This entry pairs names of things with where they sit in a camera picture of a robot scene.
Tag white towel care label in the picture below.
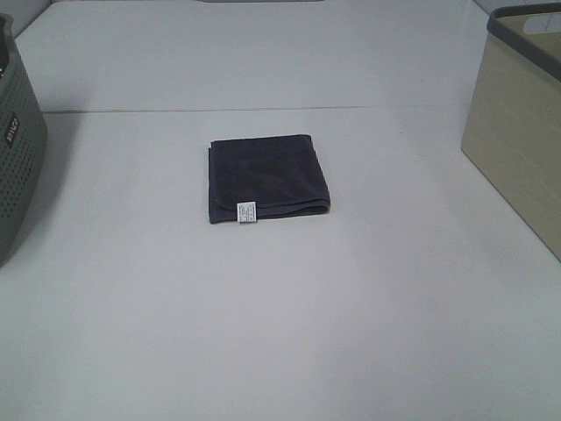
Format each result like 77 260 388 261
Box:
237 202 257 224

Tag grey perforated plastic basket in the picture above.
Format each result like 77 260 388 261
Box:
1 13 47 261

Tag dark grey towel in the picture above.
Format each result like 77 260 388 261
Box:
208 134 331 225

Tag beige bin with grey rim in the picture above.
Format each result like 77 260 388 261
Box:
460 6 561 220

